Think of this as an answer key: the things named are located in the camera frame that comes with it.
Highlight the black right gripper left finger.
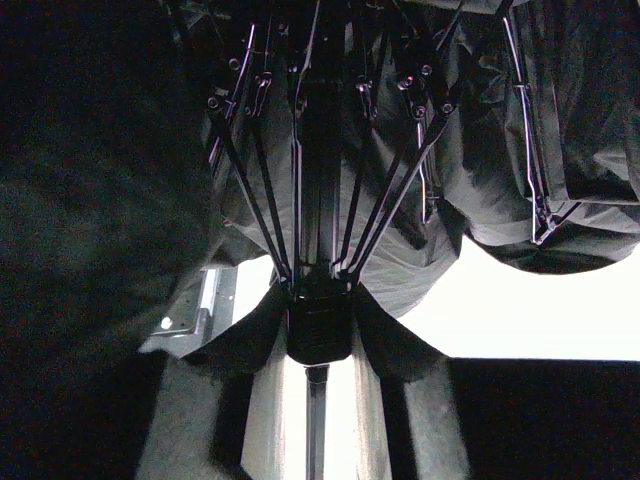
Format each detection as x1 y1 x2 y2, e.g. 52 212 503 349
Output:
183 284 288 375

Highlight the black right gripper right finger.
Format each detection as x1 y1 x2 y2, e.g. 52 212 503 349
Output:
353 287 448 382

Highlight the beige folding umbrella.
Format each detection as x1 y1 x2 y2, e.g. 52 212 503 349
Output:
1 1 639 479

